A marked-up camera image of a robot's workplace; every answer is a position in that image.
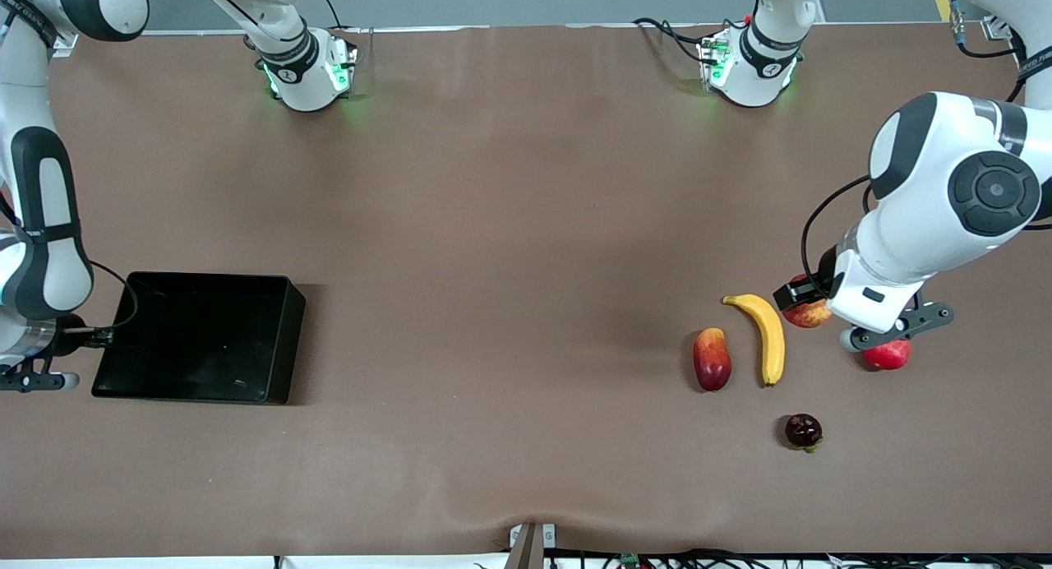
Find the red yellow apple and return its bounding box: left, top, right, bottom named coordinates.
left=781, top=275, right=833, bottom=330

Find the yellow banana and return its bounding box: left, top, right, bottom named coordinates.
left=722, top=294, right=787, bottom=387

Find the black plastic box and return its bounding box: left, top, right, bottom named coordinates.
left=92, top=272, right=307, bottom=405

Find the red pomegranate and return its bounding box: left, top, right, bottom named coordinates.
left=863, top=339, right=912, bottom=371

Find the red yellow mango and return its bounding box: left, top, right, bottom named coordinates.
left=693, top=327, right=733, bottom=392

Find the dark purple mangosteen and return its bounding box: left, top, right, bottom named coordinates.
left=784, top=414, right=824, bottom=453

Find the brown table mat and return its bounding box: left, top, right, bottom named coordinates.
left=0, top=22, right=1052, bottom=558

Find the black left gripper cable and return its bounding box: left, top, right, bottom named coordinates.
left=801, top=0, right=1025, bottom=300

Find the black left arm base cable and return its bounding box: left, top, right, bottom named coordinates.
left=632, top=16, right=726, bottom=65

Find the black arm base cable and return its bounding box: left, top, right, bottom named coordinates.
left=307, top=0, right=362, bottom=52
left=632, top=16, right=726, bottom=65

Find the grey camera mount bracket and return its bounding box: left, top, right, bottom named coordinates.
left=508, top=522, right=558, bottom=569

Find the black right arm base cable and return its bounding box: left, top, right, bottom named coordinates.
left=307, top=0, right=362, bottom=52

